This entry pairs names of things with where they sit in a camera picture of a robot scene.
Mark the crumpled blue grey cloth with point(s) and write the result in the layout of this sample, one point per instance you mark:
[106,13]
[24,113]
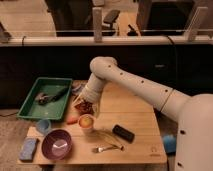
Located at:
[76,90]

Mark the yellow whisk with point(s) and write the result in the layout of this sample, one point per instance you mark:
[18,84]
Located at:
[109,138]

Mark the small blue cup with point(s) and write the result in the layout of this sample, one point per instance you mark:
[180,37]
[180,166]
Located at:
[43,126]

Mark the purple bowl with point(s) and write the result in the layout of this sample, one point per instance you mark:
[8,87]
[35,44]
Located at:
[56,145]

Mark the green plastic tray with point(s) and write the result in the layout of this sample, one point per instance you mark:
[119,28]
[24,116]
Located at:
[31,110]

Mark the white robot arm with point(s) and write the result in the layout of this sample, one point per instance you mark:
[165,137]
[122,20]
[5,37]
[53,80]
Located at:
[194,114]

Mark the dark tool in tray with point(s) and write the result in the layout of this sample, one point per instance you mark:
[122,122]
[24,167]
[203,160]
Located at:
[43,98]

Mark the blue object on floor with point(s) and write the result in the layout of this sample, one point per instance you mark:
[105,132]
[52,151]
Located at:
[169,142]

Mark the black rectangular block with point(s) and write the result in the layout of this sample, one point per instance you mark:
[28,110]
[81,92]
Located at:
[123,133]

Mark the white paper cup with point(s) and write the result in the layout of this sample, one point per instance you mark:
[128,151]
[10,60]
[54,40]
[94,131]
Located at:
[86,130]

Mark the blue sponge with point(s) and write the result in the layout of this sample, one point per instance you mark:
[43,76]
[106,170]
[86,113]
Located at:
[28,149]

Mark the red brown plate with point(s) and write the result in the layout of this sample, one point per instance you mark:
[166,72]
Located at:
[84,107]

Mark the orange carrot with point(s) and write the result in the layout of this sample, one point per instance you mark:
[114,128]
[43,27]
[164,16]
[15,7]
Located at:
[72,120]

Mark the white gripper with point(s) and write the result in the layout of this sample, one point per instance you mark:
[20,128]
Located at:
[92,92]

